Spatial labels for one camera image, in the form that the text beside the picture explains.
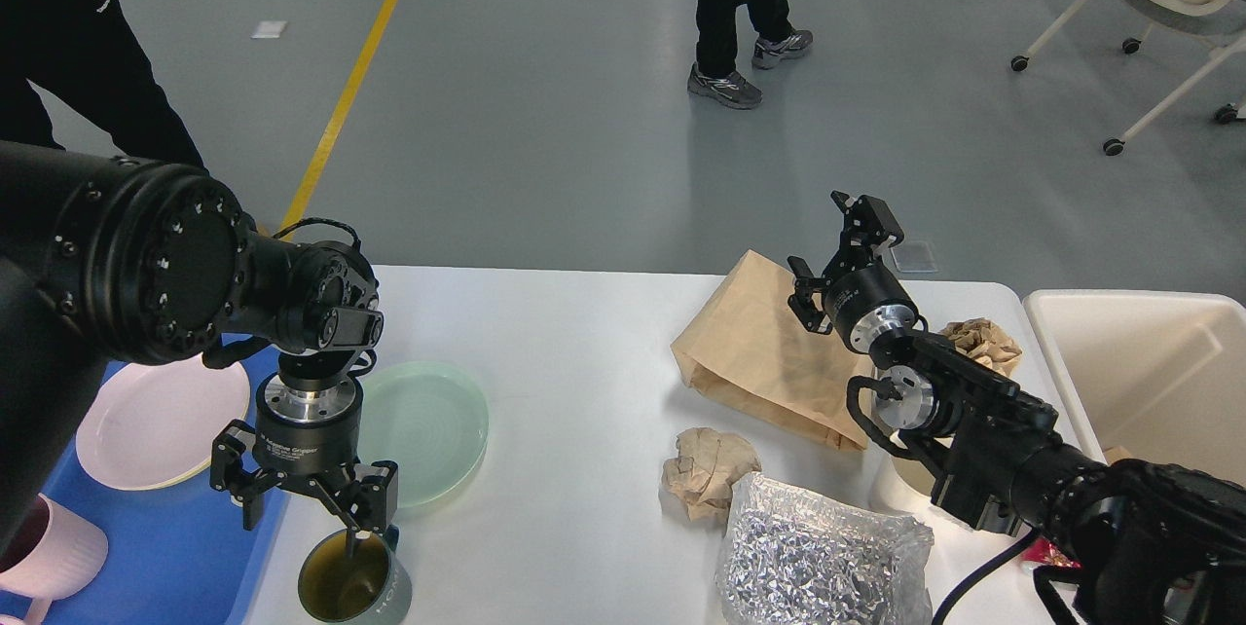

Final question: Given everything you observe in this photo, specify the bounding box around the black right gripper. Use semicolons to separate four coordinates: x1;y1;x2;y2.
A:
787;190;920;354

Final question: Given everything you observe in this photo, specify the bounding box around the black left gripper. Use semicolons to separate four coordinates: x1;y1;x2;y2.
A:
209;374;399;557

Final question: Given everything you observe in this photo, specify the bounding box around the green mug yellow inside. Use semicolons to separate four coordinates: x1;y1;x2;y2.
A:
297;525;412;624

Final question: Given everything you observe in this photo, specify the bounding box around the brown paper ball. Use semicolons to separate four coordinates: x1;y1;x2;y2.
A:
660;426;763;524

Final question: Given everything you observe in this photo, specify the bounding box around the white cup under arm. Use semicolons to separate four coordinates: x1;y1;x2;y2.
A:
867;453;935;517

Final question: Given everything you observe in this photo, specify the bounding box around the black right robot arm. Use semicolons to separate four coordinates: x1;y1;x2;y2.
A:
787;192;1245;624

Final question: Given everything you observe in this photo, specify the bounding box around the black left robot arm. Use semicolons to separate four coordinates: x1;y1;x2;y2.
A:
1;142;399;545

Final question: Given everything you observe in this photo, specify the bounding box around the brown paper bag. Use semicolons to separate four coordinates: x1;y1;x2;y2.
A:
672;251;872;451

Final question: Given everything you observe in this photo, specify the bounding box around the blue plastic tray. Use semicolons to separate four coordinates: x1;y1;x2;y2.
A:
0;332;293;625

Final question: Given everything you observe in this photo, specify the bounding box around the light green plate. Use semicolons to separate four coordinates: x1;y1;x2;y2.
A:
358;360;488;509

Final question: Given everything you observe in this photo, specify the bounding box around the crumpled paper ball right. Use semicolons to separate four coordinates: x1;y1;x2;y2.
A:
939;317;1023;377

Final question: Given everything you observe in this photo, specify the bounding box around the pink plate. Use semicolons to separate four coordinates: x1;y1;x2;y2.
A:
76;357;252;491

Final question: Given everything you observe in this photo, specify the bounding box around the pink mug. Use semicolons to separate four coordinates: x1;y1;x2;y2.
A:
1;494;110;624

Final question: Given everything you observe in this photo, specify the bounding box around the silver foil bubble bag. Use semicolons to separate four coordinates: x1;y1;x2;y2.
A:
714;471;935;624

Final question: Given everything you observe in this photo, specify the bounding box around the person in black clothes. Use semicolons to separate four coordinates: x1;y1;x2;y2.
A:
687;0;815;110

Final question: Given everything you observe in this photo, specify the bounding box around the white plastic bin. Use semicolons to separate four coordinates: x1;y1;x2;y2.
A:
1024;289;1245;483

